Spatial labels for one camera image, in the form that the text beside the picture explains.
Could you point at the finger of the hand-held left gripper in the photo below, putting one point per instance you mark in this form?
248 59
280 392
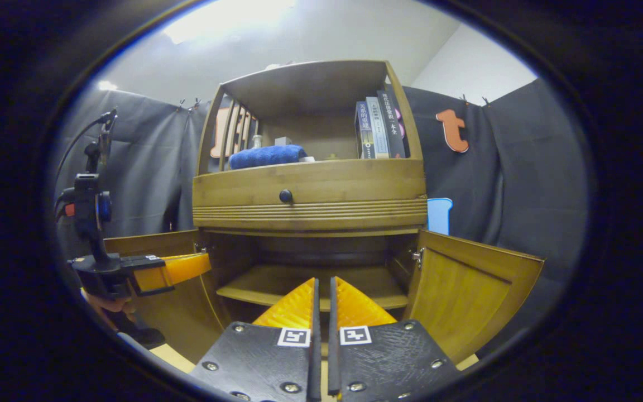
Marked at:
182 268

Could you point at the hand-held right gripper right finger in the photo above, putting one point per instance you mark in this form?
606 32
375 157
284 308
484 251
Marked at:
332 346

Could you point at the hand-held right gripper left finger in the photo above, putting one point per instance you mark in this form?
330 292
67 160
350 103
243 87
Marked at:
316 335

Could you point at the wooden cabinet door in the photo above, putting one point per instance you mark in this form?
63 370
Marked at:
187 312
466 290

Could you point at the wooden double-door shoe cabinet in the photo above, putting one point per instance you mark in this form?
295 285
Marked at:
310 84

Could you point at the metal door hinge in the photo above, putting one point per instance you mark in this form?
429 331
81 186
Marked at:
417 258

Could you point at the black round drawer knob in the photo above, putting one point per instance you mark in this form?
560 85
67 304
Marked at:
286 196

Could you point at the blue folded towel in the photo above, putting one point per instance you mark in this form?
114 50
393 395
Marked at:
265 156

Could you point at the white pump bottle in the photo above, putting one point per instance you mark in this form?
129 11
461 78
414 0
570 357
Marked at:
256 142

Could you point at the wooden drawer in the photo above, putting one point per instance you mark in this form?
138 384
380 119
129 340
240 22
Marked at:
344 184

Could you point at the dark cover book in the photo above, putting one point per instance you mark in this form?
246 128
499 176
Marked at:
363 131

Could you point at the grey white spine book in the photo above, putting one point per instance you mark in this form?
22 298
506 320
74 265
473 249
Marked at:
378 128

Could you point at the black spine book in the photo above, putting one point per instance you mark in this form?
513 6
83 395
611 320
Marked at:
393 125

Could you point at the black backdrop cloth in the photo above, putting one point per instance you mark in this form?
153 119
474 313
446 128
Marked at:
522 167

